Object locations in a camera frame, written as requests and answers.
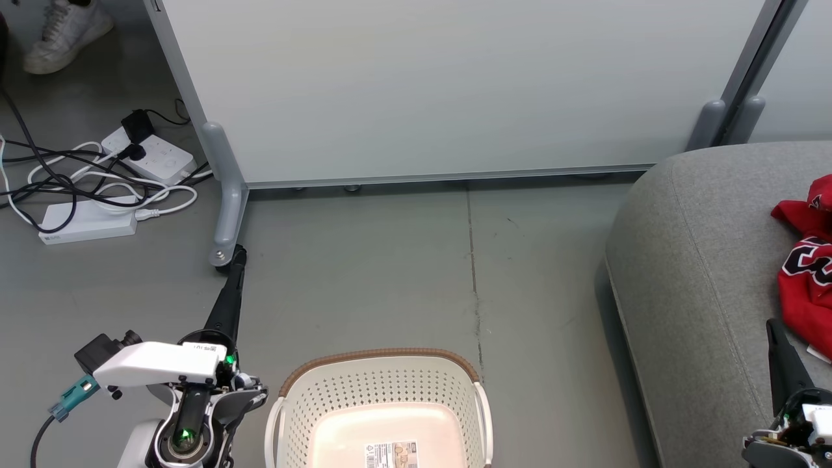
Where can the grey partition leg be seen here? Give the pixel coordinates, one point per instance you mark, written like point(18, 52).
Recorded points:
point(229, 188)

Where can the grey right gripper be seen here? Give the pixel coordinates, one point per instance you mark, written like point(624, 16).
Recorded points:
point(780, 448)

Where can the white power adapter box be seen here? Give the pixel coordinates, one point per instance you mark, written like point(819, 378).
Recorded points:
point(88, 224)

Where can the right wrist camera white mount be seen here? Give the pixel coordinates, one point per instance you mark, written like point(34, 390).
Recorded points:
point(819, 421)

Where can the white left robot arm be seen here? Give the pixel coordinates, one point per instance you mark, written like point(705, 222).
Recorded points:
point(140, 448)

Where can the white sneaker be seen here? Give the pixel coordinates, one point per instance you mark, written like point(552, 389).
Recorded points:
point(65, 39)

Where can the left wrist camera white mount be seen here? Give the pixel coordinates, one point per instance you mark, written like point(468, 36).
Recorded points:
point(162, 364)

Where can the black caster wheel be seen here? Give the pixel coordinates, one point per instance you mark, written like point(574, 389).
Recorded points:
point(221, 267)

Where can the large white partition panel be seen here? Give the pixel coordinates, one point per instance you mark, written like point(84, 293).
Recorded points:
point(455, 84)

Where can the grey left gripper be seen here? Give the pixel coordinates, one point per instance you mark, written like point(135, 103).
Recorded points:
point(195, 429)

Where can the paper label sticker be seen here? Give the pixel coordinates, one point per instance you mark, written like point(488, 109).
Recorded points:
point(392, 455)

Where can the black plug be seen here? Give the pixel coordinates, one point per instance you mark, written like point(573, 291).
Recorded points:
point(134, 153)

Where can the grey fabric sofa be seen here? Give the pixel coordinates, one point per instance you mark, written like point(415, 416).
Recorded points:
point(702, 273)

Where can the square white power strip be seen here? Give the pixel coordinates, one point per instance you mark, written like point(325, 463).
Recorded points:
point(162, 159)

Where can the grey partition foot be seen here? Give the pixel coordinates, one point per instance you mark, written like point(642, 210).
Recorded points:
point(708, 127)
point(746, 120)

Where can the narrow white partition panel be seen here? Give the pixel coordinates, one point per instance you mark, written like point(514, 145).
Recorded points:
point(803, 65)

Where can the red jersey with white trim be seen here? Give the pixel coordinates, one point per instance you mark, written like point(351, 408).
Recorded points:
point(809, 299)

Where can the white perforated laundry basket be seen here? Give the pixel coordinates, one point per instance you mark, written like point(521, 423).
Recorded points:
point(377, 390)

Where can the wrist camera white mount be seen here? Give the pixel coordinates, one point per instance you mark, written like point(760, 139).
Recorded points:
point(819, 421)
point(162, 364)

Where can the black power adapter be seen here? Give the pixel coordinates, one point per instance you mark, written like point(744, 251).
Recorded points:
point(138, 125)

